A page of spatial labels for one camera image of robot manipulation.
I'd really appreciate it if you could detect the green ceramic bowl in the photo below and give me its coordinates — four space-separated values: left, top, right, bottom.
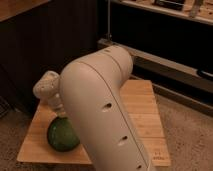
47 117 80 152

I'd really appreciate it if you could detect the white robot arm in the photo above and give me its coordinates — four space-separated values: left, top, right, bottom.
33 45 157 171

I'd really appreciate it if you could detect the wooden table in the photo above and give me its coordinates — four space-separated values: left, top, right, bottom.
17 80 171 170

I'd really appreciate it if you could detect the wooden shelf with items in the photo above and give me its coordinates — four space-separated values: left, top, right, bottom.
111 0 213 26

